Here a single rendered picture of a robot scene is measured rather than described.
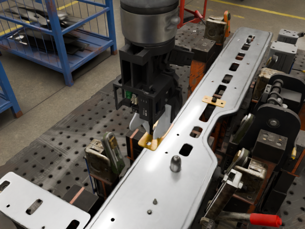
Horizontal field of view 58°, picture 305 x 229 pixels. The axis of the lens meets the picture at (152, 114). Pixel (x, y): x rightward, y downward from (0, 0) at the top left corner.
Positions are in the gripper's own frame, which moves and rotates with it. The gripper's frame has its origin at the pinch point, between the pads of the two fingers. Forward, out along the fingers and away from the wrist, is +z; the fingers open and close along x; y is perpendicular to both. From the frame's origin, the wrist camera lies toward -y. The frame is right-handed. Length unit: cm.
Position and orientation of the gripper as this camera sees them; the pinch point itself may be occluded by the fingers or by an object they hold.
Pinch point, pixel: (156, 127)
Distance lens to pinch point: 53.1
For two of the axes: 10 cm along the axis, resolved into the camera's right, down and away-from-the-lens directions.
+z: 0.1, 7.4, 6.7
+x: 8.7, 3.2, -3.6
